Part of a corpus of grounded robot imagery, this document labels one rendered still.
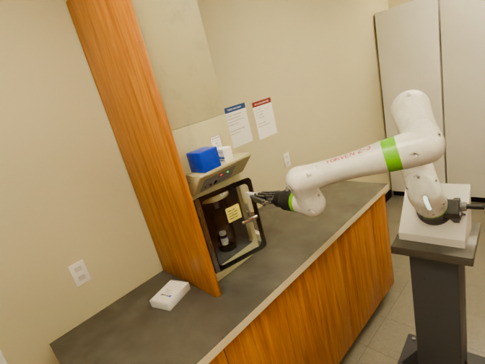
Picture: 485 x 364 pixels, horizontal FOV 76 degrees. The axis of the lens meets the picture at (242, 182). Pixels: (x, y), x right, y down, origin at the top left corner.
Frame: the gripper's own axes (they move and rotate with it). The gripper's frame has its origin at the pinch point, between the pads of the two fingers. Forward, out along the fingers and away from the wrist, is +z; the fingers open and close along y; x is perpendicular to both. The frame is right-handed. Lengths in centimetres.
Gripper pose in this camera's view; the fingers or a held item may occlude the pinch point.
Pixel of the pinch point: (252, 195)
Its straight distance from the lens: 153.0
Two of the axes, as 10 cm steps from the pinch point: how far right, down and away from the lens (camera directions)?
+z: -6.9, -0.6, 7.2
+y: -6.9, 3.7, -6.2
